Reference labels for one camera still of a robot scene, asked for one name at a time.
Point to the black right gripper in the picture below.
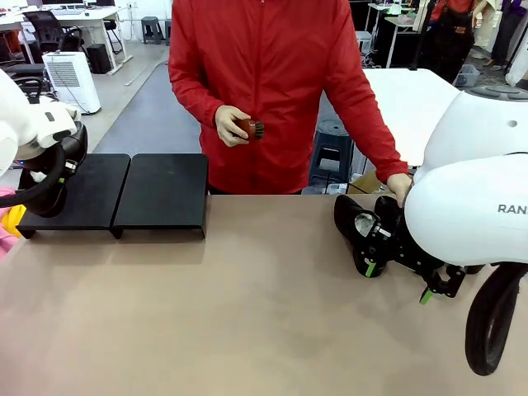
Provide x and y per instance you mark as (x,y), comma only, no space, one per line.
(406,249)

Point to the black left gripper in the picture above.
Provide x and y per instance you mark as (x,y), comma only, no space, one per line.
(76,144)

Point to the brown wooden shoe brush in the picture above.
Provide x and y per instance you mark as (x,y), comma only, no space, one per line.
(253,128)

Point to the person's left forearm red sleeve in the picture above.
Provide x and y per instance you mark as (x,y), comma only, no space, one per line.
(371,136)

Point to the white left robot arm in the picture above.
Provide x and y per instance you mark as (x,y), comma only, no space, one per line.
(12,119)

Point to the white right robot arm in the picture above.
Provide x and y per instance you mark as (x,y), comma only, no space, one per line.
(462,214)

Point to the person's right forearm red sleeve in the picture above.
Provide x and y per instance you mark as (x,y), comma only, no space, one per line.
(194,97)

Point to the black stand pole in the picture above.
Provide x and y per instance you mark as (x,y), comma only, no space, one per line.
(421,37)

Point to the person's left hand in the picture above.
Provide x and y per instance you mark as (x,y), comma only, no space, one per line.
(399,185)

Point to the person's right hand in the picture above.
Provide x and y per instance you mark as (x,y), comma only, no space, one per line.
(227,123)

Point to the black tray, left one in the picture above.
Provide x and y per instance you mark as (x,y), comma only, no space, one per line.
(99,194)

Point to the black tray, one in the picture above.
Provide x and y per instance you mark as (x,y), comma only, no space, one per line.
(99,194)
(165,194)

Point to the yellow cloth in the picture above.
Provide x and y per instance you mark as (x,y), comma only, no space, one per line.
(14,218)

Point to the white air purifier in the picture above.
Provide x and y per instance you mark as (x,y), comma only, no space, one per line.
(76,90)

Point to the pink cloth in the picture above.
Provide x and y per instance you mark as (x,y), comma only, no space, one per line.
(6,243)

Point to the black tray, right one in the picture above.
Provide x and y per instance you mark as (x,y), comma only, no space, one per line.
(165,194)

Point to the black computer tower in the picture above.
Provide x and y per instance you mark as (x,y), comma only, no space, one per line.
(98,59)

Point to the black plastic stool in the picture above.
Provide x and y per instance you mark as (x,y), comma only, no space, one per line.
(334,140)

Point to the white office desk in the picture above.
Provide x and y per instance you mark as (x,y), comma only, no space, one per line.
(82,16)

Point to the white table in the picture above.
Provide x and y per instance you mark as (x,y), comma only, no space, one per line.
(404,107)

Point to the grey plastic stool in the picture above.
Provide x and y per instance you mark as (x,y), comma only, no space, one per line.
(150,24)

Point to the grey plastic bin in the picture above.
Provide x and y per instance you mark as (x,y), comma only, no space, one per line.
(466,76)

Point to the person torso in red jacket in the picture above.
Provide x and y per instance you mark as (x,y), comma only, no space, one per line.
(264,82)

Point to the white computer case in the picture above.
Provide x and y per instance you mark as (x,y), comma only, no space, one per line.
(365,45)

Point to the person in black apron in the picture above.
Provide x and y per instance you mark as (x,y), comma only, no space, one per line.
(449,37)

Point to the black workbench with white top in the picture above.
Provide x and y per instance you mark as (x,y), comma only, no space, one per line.
(396,24)

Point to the person in dark clothes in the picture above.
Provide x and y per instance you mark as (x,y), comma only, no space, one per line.
(509,29)

